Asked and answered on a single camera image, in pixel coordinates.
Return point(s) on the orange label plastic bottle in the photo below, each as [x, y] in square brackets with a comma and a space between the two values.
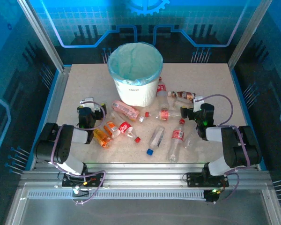
[112, 128]

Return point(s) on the red label cola bottle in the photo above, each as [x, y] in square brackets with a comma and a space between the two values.
[125, 128]
[178, 134]
[161, 89]

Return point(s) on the clear bottle pale red label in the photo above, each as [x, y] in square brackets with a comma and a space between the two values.
[164, 114]

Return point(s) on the pink plastic bottle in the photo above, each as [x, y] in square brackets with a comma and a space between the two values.
[125, 109]

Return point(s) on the clear bottle white cap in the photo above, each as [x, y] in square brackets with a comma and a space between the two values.
[189, 140]

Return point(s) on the clear bottle blue cap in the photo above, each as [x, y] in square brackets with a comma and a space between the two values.
[157, 138]

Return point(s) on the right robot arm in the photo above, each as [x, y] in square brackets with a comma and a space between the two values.
[238, 145]

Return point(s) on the white plastic waste bin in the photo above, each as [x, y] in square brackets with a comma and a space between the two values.
[135, 96]

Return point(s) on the green bin liner bag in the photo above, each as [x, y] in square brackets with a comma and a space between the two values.
[135, 61]

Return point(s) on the brown coffee bottle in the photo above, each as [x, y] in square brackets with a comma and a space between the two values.
[185, 95]

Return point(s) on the blue table side trim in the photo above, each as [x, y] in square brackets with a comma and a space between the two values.
[240, 93]
[53, 89]

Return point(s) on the aluminium mounting beam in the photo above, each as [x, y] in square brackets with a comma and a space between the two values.
[142, 171]

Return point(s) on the black electronics box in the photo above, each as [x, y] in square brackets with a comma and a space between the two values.
[212, 197]

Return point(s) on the grey metal shelf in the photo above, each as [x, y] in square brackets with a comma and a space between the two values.
[154, 213]

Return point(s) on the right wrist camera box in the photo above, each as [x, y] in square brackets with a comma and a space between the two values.
[197, 104]

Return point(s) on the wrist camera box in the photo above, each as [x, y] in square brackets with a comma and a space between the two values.
[197, 104]
[87, 103]

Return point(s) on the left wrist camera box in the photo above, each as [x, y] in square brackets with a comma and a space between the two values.
[87, 103]

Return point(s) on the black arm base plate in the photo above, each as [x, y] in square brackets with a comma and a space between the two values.
[96, 179]
[194, 179]

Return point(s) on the aluminium frame post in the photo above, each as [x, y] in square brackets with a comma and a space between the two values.
[250, 35]
[41, 35]

